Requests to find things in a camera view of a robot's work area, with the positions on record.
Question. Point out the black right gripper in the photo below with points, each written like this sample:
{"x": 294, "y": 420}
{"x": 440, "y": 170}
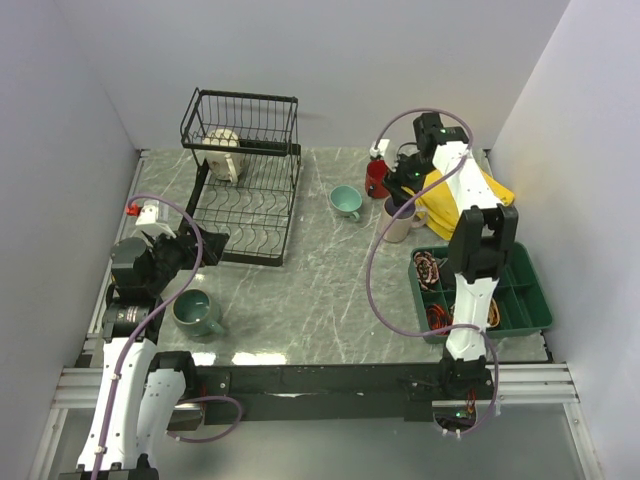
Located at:
{"x": 395, "y": 182}

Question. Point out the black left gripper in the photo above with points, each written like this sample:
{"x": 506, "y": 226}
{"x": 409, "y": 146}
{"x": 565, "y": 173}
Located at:
{"x": 184, "y": 243}

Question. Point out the red mug black handle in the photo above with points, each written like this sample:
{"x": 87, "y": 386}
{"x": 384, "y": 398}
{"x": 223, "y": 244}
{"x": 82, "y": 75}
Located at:
{"x": 375, "y": 173}

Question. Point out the pink mug lilac inside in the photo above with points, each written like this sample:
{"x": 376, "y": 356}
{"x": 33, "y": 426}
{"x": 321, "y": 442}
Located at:
{"x": 414, "y": 216}

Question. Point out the white floral mug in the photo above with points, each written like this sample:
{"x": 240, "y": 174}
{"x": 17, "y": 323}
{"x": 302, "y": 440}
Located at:
{"x": 226, "y": 166}

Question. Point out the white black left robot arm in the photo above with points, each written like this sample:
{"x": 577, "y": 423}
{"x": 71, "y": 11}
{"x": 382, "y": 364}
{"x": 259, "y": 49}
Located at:
{"x": 140, "y": 386}

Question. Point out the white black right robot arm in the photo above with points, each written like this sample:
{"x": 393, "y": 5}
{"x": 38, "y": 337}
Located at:
{"x": 480, "y": 245}

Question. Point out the folded yellow cloth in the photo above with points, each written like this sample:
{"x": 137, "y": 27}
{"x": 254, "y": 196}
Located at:
{"x": 441, "y": 211}

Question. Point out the small teal cup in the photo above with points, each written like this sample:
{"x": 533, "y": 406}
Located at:
{"x": 346, "y": 201}

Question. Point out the dark green ceramic mug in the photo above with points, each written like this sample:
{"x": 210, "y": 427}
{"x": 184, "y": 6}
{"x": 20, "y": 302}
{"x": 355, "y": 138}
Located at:
{"x": 197, "y": 314}

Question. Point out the pink black rolled tie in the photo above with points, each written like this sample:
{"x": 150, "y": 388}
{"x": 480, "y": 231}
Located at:
{"x": 427, "y": 270}

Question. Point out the red black rolled tie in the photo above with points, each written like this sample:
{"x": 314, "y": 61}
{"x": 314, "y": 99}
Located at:
{"x": 437, "y": 317}

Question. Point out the yellow black rolled tie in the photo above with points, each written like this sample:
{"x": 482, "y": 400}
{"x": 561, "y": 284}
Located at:
{"x": 494, "y": 317}

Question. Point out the green divided organizer tray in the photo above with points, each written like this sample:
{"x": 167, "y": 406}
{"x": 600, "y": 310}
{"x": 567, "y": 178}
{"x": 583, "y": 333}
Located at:
{"x": 520, "y": 298}

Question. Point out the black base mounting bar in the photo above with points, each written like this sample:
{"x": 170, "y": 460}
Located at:
{"x": 329, "y": 392}

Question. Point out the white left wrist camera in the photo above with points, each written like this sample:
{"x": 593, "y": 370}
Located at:
{"x": 151, "y": 218}

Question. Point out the black wire dish rack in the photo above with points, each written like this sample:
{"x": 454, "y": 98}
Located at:
{"x": 257, "y": 212}

